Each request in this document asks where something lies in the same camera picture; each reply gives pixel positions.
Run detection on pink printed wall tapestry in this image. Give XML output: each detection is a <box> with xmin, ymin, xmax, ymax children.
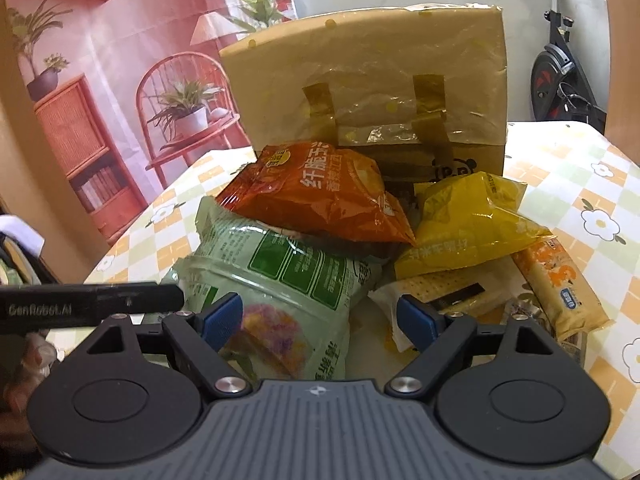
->
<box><xmin>0</xmin><ymin>0</ymin><xmax>296</xmax><ymax>246</ymax></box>

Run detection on orange snack bag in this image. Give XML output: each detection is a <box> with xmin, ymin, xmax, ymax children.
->
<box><xmin>216</xmin><ymin>142</ymin><xmax>417</xmax><ymax>246</ymax></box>

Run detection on black exercise bike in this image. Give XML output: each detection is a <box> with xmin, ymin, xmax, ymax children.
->
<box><xmin>515</xmin><ymin>0</ymin><xmax>610</xmax><ymax>123</ymax></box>

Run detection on white cracker packet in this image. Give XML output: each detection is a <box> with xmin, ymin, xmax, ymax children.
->
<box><xmin>369</xmin><ymin>259</ymin><xmax>527</xmax><ymax>357</ymax></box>

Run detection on green snack bag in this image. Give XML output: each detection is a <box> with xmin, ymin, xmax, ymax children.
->
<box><xmin>167</xmin><ymin>196</ymin><xmax>385</xmax><ymax>382</ymax></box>

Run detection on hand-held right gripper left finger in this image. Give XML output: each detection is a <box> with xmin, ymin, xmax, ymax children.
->
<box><xmin>65</xmin><ymin>292</ymin><xmax>253</xmax><ymax>401</ymax></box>

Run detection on checkered flower tablecloth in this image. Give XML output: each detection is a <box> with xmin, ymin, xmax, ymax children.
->
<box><xmin>82</xmin><ymin>121</ymin><xmax>640</xmax><ymax>480</ymax></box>

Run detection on brown cardboard box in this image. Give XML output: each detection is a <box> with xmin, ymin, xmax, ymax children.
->
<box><xmin>219</xmin><ymin>4</ymin><xmax>509</xmax><ymax>181</ymax></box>

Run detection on orange biscuit packet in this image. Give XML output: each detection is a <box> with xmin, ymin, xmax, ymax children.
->
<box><xmin>511</xmin><ymin>239</ymin><xmax>614</xmax><ymax>343</ymax></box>

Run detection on yellow snack bag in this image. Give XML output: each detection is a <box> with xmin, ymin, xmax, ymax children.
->
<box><xmin>394</xmin><ymin>171</ymin><xmax>557</xmax><ymax>281</ymax></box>

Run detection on brown wooden door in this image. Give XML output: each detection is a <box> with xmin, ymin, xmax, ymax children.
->
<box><xmin>599</xmin><ymin>0</ymin><xmax>640</xmax><ymax>166</ymax></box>

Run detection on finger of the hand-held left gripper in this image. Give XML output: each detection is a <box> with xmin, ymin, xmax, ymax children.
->
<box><xmin>95</xmin><ymin>282</ymin><xmax>184</xmax><ymax>322</ymax></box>

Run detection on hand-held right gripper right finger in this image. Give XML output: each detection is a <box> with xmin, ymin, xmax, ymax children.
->
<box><xmin>384</xmin><ymin>295</ymin><xmax>576</xmax><ymax>401</ymax></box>

